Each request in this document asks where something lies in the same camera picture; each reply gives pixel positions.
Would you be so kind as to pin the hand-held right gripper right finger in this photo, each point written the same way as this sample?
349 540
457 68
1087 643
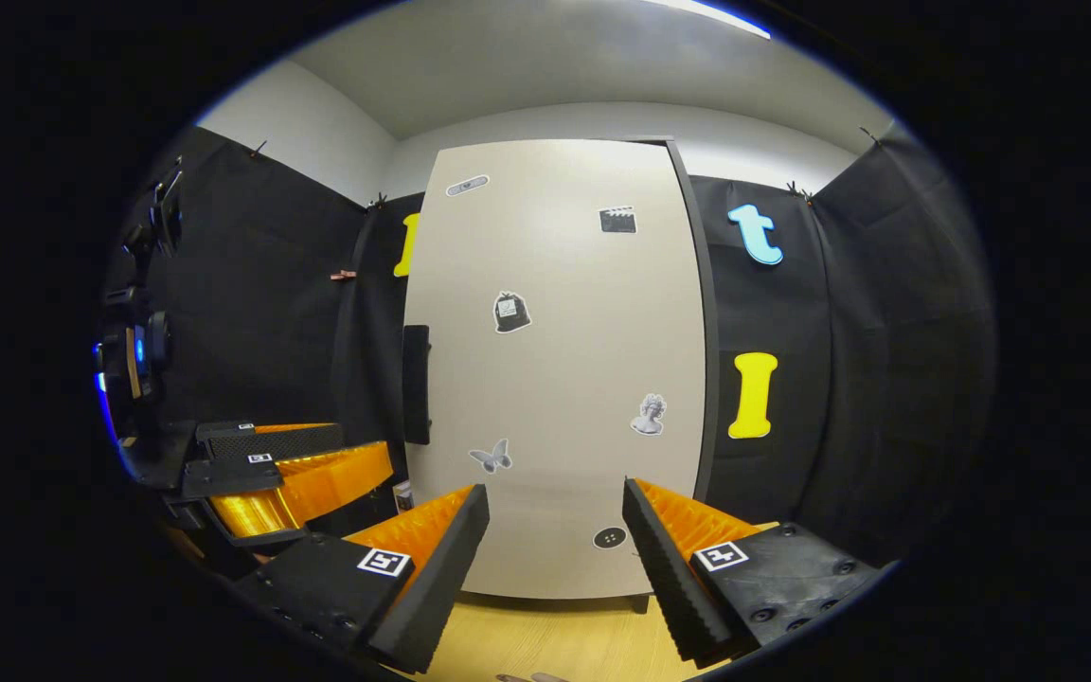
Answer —
673 587

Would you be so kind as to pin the black clip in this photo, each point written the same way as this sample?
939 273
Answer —
872 135
796 192
377 201
258 149

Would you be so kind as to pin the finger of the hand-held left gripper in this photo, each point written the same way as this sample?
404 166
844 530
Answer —
318 483
271 440

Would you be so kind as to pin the blue-grey spine book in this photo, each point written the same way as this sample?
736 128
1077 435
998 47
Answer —
402 497

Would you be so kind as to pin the long ceiling light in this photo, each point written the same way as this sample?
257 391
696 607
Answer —
716 14

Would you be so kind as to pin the grey cabinet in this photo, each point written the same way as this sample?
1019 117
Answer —
711 379

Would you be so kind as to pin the black backdrop cloth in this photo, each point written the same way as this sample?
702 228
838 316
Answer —
252 313

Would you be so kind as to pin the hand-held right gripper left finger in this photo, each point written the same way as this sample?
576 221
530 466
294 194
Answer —
437 587

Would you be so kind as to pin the reddish clip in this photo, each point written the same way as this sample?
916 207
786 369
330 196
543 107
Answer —
344 276

